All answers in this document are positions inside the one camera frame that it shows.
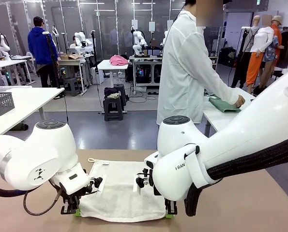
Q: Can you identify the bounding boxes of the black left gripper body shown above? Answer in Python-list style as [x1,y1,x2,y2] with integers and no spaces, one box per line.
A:
[59,183,92,203]

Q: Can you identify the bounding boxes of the white towel with loop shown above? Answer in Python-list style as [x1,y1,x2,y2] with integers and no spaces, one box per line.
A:
[78,157,167,223]

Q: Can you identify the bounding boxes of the sage green towel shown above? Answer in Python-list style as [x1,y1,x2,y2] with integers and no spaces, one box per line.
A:
[208,96,242,114]

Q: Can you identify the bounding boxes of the right forearm white sleeve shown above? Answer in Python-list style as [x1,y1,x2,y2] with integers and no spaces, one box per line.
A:
[206,77,240,108]

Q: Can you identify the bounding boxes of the grey plastic basket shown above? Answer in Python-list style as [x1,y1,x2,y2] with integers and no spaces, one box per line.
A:
[0,87,15,117]

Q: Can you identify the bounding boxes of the person's right hand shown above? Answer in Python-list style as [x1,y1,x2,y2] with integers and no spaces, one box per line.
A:
[233,95,246,108]

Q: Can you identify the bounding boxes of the grey step stool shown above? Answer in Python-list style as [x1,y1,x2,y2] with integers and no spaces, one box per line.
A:
[104,95,124,122]
[114,84,130,107]
[62,77,81,97]

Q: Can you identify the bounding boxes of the dark clothes pile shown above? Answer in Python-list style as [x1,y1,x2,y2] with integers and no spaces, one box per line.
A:
[104,87,121,99]

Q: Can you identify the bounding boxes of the white work desk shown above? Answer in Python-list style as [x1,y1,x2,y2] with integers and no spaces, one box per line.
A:
[55,58,91,94]

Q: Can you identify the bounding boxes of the person in white shirt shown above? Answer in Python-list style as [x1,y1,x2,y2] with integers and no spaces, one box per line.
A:
[156,0,240,126]

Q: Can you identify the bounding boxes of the white standing desk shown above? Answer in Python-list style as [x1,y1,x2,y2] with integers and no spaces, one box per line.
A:
[97,59,130,89]

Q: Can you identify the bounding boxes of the desk with computers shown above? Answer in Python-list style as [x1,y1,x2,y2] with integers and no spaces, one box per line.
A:
[129,55,164,89]

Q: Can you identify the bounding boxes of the cardboard box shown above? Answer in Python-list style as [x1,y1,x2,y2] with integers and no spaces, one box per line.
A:
[59,54,83,61]

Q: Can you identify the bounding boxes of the pink hoodie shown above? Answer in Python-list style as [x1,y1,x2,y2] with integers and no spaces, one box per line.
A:
[109,55,130,66]

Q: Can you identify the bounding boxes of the long white desk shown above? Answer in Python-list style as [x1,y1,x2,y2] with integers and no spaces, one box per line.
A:
[0,59,32,87]

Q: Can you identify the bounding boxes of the thin black pole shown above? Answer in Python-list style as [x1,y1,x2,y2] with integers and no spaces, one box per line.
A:
[90,30,98,70]

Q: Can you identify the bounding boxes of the man in blue hoodie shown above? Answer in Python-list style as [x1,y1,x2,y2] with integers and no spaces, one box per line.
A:
[27,16,60,88]

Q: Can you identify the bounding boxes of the black suitcase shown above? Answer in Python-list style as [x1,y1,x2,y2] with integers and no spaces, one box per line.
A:
[218,47,236,67]

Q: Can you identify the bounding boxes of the black tripod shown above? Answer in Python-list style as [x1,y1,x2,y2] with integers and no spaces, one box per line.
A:
[231,26,252,89]

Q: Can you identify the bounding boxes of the mannequin in orange shirt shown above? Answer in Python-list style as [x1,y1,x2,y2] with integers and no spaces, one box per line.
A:
[271,14,285,68]

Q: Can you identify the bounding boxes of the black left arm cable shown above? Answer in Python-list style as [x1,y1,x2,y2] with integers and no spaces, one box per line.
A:
[0,173,62,216]

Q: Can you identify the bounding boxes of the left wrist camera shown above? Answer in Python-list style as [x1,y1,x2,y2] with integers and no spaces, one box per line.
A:
[88,174,107,194]

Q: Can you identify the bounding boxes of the thin black cable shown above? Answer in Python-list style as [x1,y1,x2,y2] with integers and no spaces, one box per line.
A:
[62,95,70,124]

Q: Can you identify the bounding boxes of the black right arm cable sleeve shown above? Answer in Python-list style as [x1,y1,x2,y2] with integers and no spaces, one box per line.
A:
[184,134,288,218]

